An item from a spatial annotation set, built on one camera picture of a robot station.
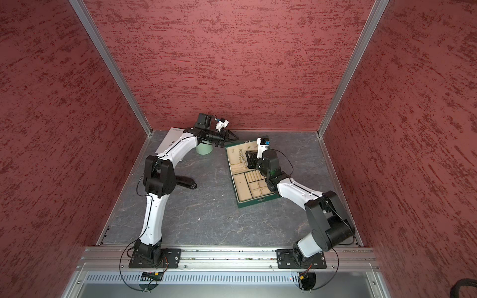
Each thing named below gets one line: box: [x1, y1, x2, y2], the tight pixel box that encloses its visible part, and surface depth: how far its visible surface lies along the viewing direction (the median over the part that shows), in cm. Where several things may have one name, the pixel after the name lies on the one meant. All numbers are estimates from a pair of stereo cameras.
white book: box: [155, 127, 186, 155], surface depth 112 cm
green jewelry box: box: [224, 139, 281, 208], surface depth 92 cm
